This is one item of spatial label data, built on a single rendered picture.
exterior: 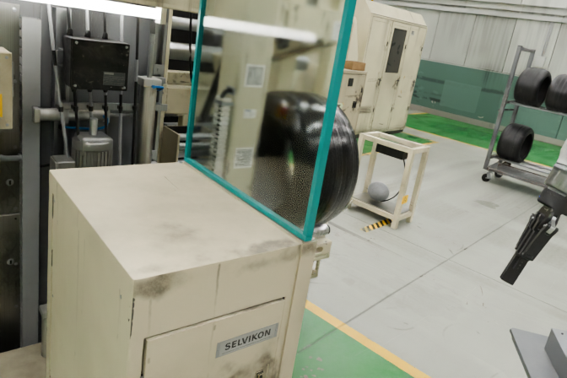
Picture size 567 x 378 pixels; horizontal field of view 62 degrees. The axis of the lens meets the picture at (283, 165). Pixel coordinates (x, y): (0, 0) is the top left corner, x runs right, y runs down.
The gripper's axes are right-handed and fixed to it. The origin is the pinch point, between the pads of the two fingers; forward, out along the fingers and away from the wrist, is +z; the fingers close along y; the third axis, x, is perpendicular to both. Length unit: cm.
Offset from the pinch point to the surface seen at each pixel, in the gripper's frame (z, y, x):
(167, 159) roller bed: 39, 67, 117
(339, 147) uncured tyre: -1, 54, 54
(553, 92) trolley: -144, 559, -120
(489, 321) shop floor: 71, 216, -80
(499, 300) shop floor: 63, 249, -90
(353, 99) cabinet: -21, 572, 105
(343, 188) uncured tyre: 12, 58, 45
